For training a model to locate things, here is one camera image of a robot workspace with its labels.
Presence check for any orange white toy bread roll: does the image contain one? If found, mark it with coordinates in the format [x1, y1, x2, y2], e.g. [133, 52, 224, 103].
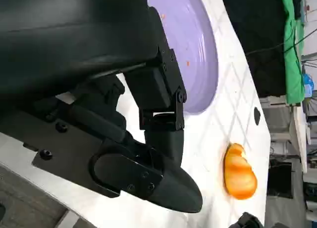
[223, 142, 258, 201]

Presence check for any green cloth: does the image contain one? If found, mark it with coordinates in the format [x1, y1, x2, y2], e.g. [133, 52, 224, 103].
[281, 0, 306, 105]

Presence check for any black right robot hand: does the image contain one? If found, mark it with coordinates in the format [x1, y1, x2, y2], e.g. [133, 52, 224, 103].
[230, 212, 264, 228]

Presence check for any blue background item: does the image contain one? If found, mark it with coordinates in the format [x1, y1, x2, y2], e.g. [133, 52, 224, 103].
[301, 73, 315, 98]

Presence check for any black backdrop cloth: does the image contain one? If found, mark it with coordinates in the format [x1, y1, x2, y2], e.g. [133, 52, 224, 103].
[220, 0, 289, 98]

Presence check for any white desk panel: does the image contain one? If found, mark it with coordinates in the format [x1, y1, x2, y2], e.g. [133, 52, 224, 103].
[289, 105, 309, 173]

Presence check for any lilac plate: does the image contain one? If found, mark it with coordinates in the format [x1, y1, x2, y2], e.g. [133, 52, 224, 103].
[142, 0, 219, 115]

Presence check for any thin black cable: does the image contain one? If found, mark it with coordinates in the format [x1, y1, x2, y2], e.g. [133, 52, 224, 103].
[245, 27, 317, 57]

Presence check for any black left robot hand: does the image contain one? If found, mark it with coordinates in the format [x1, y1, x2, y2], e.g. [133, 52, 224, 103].
[0, 0, 204, 214]

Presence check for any black background box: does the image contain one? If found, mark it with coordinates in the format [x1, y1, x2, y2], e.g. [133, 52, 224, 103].
[267, 161, 294, 199]

